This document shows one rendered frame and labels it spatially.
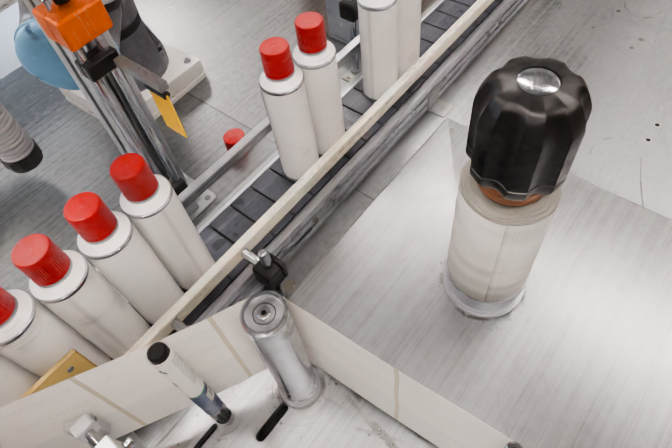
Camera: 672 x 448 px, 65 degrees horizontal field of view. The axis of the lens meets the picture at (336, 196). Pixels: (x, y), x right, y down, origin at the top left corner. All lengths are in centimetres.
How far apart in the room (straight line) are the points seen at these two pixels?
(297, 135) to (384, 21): 19
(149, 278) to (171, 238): 5
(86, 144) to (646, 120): 87
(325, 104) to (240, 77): 33
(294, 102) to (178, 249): 21
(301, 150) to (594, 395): 42
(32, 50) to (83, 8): 24
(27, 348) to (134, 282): 11
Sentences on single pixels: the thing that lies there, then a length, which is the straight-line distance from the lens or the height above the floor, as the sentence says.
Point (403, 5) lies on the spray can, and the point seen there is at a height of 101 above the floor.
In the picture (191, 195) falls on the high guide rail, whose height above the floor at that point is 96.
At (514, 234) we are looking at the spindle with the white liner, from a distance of 47.
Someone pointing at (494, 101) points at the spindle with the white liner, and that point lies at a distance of 38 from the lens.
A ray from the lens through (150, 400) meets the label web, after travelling 53.
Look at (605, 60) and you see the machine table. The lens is 99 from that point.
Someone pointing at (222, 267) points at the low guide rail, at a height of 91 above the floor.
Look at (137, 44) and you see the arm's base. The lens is 92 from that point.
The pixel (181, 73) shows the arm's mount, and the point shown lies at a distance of 94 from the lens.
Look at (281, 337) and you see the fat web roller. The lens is 42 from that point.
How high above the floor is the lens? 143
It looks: 53 degrees down
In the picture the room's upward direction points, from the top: 9 degrees counter-clockwise
